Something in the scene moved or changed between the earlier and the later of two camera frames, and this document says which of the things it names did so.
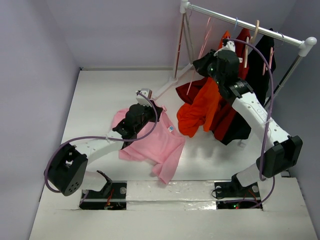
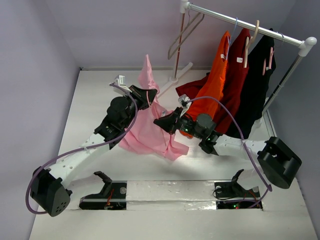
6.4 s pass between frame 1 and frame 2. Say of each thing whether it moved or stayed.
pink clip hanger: stayed
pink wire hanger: moved
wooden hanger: stayed
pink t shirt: moved
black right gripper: moved
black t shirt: stayed
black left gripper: moved
